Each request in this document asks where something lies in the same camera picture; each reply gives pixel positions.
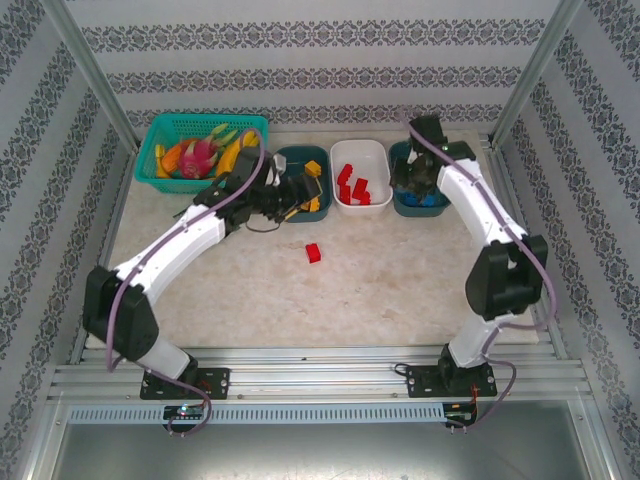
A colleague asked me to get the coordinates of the dark teal plastic bin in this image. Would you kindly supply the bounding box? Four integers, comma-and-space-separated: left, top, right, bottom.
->
388, 140, 451, 219
272, 144, 331, 224

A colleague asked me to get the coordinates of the white plastic bin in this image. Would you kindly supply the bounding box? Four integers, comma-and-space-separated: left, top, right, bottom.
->
329, 138, 393, 216

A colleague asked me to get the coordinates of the yellow banana bunch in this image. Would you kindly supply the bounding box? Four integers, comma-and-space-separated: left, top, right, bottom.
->
215, 130, 261, 178

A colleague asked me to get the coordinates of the pink dragon fruit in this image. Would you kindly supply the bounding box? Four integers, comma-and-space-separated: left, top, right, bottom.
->
175, 123, 236, 180

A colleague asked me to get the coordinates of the orange mango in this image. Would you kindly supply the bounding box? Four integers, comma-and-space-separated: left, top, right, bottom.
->
159, 143, 182, 175

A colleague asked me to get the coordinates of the teal plastic mesh basket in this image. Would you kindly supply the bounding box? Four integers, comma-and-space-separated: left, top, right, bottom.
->
134, 113, 270, 195

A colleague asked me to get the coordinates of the grey metal panel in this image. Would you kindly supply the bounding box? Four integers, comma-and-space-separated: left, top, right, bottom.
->
49, 399, 609, 480

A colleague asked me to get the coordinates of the aluminium frame post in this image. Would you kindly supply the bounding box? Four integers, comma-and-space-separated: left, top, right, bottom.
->
492, 0, 585, 146
42, 0, 142, 151

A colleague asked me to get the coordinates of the aluminium side rail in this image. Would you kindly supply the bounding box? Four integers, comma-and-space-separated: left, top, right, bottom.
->
69, 144, 139, 366
482, 132, 569, 361

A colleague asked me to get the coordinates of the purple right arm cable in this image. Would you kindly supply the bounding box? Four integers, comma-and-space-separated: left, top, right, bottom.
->
402, 112, 559, 434

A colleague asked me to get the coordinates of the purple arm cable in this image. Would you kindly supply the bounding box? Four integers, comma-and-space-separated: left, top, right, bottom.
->
402, 112, 559, 434
107, 127, 266, 439

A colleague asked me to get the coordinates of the aluminium mounting rail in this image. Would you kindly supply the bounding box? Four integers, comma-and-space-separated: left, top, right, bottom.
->
47, 344, 596, 404

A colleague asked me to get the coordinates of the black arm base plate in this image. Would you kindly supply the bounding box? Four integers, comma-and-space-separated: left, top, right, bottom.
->
139, 367, 231, 401
404, 364, 498, 399

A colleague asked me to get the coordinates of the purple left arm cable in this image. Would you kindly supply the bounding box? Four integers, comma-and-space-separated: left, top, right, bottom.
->
107, 127, 266, 439

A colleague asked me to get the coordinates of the grey slotted cable duct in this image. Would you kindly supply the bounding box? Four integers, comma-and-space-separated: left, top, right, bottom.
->
67, 403, 446, 425

